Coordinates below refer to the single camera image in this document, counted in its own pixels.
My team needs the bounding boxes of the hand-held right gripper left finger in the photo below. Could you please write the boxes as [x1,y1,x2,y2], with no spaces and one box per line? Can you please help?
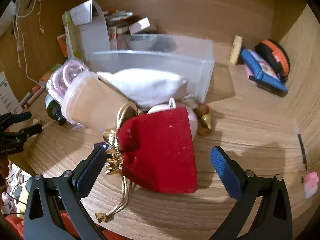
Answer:
[24,145,108,240]

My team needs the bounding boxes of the blue patchwork pouch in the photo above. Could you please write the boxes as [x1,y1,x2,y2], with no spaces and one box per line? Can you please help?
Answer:
[240,48,288,97]

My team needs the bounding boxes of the brown white small tube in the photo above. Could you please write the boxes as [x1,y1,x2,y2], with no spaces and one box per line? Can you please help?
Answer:
[25,84,47,101]
[19,92,38,109]

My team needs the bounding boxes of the white printed box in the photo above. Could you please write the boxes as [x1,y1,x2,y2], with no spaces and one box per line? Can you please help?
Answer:
[0,71,24,116]

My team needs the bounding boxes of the white cloth bag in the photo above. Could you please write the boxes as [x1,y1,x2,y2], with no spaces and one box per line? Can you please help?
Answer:
[96,69,189,109]

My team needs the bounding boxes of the white hanging cables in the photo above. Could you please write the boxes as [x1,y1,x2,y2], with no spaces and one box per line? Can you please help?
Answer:
[12,0,48,86]

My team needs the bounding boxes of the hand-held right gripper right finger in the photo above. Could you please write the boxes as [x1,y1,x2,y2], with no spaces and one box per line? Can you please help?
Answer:
[210,146,293,240]

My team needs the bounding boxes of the wooden desktop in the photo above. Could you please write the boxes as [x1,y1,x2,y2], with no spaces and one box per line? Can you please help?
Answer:
[5,30,320,240]

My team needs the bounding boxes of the black strip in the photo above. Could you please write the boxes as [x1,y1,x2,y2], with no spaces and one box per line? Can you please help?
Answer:
[297,134,308,172]

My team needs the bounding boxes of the pale yellow tube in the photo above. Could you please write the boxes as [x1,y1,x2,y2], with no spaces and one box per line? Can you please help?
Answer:
[229,35,243,65]

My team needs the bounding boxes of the dark bottle with black cap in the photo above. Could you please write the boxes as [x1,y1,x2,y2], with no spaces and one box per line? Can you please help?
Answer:
[45,95,68,126]

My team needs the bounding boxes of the pink round case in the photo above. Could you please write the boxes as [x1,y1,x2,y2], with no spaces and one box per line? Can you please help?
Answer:
[147,97,200,140]

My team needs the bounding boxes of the red cloth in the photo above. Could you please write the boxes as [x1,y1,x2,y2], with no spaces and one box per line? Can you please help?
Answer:
[6,210,75,240]

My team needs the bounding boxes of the black round case orange zipper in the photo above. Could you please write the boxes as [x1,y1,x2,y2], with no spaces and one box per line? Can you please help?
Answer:
[255,39,290,81]

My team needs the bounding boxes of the pink cable bundle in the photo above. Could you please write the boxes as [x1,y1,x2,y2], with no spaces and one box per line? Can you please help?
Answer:
[46,58,131,130]

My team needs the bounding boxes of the gold bell ornament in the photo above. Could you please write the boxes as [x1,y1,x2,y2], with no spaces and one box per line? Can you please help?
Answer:
[194,103,214,136]

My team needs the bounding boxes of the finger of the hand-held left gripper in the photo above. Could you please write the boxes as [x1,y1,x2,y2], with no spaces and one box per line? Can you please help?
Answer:
[0,112,32,127]
[5,124,43,140]

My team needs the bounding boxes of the stack of books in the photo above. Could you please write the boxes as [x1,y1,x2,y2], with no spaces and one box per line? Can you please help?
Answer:
[103,9,141,51]

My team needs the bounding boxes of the small white cardboard box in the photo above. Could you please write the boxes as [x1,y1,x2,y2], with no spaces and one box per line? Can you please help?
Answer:
[129,17,151,35]

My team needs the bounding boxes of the clear plastic storage box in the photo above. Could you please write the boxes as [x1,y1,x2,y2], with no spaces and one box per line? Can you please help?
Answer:
[89,33,215,103]

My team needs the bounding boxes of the orange green tube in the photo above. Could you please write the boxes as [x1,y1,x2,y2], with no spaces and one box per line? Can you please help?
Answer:
[39,64,63,86]

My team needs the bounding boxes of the green tall box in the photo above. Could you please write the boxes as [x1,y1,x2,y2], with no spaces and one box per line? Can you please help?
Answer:
[62,11,83,59]

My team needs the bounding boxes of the white file holder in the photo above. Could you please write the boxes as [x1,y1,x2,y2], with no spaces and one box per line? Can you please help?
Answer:
[71,0,112,61]

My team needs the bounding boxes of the pink paw toy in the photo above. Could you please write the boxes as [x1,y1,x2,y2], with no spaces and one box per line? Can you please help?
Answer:
[303,171,319,199]

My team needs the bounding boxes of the red velvet drawstring pouch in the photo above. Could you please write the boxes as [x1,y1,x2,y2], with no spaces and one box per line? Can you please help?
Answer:
[94,102,199,223]

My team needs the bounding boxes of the orange book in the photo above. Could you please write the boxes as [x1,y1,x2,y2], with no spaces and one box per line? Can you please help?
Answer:
[57,34,69,58]

